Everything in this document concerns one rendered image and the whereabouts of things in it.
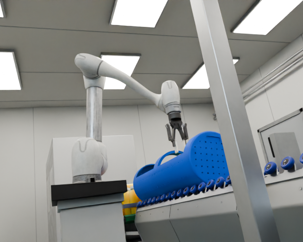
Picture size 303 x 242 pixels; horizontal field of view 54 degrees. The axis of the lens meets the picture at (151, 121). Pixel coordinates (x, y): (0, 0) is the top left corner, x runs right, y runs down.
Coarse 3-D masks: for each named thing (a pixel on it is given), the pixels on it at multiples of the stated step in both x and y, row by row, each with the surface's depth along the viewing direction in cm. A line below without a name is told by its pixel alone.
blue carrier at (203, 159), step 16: (192, 144) 143; (208, 144) 146; (160, 160) 179; (176, 160) 153; (192, 160) 140; (208, 160) 143; (224, 160) 146; (144, 176) 195; (160, 176) 171; (176, 176) 154; (192, 176) 141; (208, 176) 140; (224, 176) 143; (144, 192) 199; (160, 192) 180
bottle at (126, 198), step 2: (128, 190) 234; (126, 192) 232; (128, 192) 232; (124, 194) 231; (126, 194) 230; (128, 194) 231; (124, 196) 231; (126, 196) 230; (128, 196) 230; (124, 198) 230; (126, 198) 229; (128, 198) 230; (124, 200) 230; (126, 200) 229; (128, 200) 229; (124, 202) 230; (126, 202) 229; (128, 202) 229; (124, 208) 229; (126, 208) 227; (128, 208) 227; (126, 210) 227; (128, 210) 227; (130, 210) 227; (126, 212) 227; (128, 212) 226; (130, 212) 226; (126, 214) 226; (128, 214) 226; (130, 214) 226
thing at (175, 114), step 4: (176, 112) 172; (168, 116) 174; (172, 116) 171; (176, 116) 171; (180, 116) 173; (172, 120) 172; (176, 120) 173; (180, 120) 174; (172, 124) 171; (176, 128) 172
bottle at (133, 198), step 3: (132, 189) 229; (129, 192) 228; (132, 192) 226; (129, 195) 227; (132, 195) 225; (135, 195) 226; (129, 198) 226; (132, 198) 225; (135, 198) 225; (138, 198) 227; (129, 201) 227; (132, 201) 224; (135, 201) 224; (138, 201) 226; (132, 207) 223; (135, 207) 223; (132, 210) 222; (135, 210) 222; (132, 213) 222; (135, 213) 221
